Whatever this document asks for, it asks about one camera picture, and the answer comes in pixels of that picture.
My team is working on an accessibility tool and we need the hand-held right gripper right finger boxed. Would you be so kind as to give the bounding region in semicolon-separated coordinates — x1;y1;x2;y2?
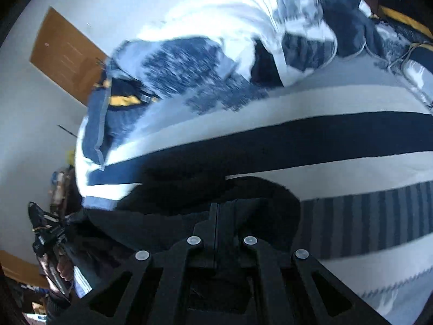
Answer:
216;208;393;325

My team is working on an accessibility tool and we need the white and blue patterned quilt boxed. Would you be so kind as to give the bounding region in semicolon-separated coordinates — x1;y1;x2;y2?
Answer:
108;0;433;116

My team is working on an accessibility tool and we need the bed with striped sheet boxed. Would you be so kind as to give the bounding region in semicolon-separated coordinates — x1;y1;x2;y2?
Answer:
74;51;433;325

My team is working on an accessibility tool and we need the cluttered wooden desk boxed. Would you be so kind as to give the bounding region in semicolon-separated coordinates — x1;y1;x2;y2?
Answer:
50;149;81;219

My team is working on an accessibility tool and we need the black puffer jacket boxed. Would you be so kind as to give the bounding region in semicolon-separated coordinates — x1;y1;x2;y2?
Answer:
66;161;302;315

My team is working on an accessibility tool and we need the brown wooden door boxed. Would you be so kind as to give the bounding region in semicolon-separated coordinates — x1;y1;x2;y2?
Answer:
29;6;113;106

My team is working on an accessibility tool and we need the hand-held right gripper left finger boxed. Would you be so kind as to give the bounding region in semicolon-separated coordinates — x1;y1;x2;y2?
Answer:
59;202;217;325

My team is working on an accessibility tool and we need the blue striped pillow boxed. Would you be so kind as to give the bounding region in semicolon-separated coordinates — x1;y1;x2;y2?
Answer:
86;74;160;170

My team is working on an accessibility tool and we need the person's left hand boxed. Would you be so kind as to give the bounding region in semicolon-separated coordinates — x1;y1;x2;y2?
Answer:
56;255;74;283

